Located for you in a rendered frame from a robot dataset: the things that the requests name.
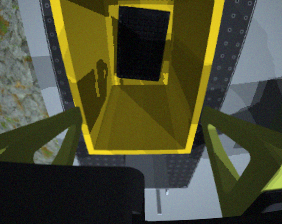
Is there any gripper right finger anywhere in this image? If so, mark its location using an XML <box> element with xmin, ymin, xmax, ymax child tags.
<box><xmin>201</xmin><ymin>106</ymin><xmax>282</xmax><ymax>217</ymax></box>

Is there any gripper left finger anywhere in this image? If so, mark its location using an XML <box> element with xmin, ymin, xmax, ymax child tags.
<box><xmin>0</xmin><ymin>106</ymin><xmax>83</xmax><ymax>165</ymax></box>

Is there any yellow open-top bin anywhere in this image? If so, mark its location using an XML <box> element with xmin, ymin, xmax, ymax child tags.
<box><xmin>50</xmin><ymin>0</ymin><xmax>224</xmax><ymax>154</ymax></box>

